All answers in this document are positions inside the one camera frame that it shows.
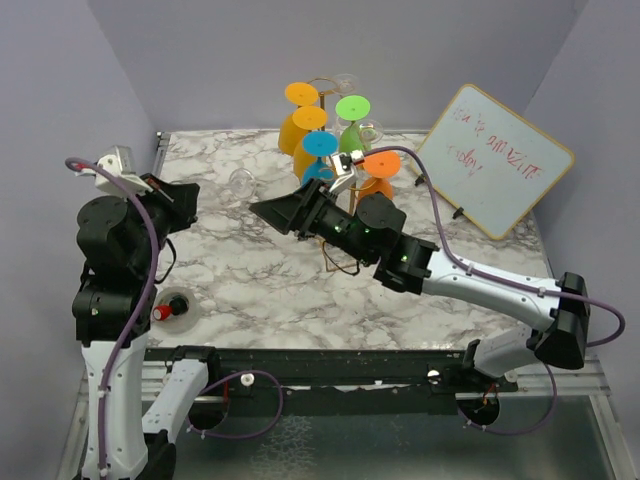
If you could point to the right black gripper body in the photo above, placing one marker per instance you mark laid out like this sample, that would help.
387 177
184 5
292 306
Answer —
326 221

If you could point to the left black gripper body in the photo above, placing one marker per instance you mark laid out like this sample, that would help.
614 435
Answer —
160 207

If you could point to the clear wine glass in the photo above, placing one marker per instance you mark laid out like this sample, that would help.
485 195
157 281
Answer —
367 133
242 183

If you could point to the blue plastic wine glass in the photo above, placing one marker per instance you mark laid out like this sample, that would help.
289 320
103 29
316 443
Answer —
319 144

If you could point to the orange plastic wine glass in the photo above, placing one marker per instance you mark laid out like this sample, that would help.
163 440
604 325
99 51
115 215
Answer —
380 167

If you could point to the green plastic wine glass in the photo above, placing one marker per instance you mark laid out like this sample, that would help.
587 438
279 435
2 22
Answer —
351 108

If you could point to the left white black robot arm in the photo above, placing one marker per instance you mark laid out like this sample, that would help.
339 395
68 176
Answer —
121 240

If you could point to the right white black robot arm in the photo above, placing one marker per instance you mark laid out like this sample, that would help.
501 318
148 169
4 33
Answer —
552 324

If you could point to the red black small object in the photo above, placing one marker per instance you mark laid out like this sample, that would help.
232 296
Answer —
175 307

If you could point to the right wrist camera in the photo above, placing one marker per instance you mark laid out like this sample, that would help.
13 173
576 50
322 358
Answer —
345 167

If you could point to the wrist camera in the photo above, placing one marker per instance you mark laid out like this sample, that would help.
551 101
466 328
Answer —
345 167
118 162

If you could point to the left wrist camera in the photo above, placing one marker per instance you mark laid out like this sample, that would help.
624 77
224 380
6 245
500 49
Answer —
118 162

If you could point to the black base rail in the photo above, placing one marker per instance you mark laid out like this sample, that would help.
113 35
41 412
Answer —
337 382

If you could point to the small whiteboard yellow frame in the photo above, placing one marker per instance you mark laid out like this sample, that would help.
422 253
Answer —
490 162

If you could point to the aluminium extrusion rail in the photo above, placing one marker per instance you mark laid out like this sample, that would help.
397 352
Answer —
536 381

